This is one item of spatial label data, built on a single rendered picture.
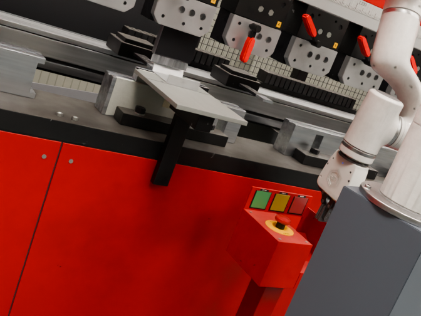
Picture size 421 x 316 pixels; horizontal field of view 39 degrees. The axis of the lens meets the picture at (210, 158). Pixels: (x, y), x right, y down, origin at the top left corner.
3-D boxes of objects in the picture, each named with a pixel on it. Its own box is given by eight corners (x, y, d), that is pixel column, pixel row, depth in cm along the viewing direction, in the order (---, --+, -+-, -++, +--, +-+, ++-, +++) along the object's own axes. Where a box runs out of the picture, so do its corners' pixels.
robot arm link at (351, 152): (335, 133, 139) (329, 145, 140) (359, 152, 132) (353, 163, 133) (359, 140, 144) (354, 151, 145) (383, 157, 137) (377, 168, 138)
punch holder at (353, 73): (339, 83, 169) (363, 26, 164) (322, 74, 175) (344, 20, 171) (376, 94, 177) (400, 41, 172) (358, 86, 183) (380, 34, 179)
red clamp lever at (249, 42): (242, 62, 147) (257, 24, 145) (234, 57, 151) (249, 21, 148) (248, 64, 148) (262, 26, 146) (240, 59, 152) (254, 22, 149)
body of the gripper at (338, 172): (331, 141, 141) (310, 182, 144) (358, 162, 133) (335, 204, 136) (353, 146, 145) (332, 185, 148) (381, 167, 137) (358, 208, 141)
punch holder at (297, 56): (285, 65, 158) (309, 4, 154) (269, 56, 165) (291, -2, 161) (326, 78, 166) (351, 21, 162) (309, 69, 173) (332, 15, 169)
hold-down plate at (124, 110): (119, 124, 139) (123, 113, 139) (112, 116, 144) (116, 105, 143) (225, 147, 155) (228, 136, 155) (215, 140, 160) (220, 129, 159)
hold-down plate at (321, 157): (301, 164, 169) (306, 154, 169) (291, 157, 174) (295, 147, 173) (374, 180, 185) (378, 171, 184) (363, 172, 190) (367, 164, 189)
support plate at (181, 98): (175, 108, 122) (177, 104, 122) (133, 72, 143) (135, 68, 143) (246, 126, 131) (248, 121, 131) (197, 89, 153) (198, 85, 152)
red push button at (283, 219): (276, 233, 139) (282, 220, 138) (267, 225, 142) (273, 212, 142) (289, 235, 142) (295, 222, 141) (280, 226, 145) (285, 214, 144)
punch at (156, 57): (151, 61, 145) (164, 24, 142) (148, 59, 146) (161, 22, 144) (187, 71, 150) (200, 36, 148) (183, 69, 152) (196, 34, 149)
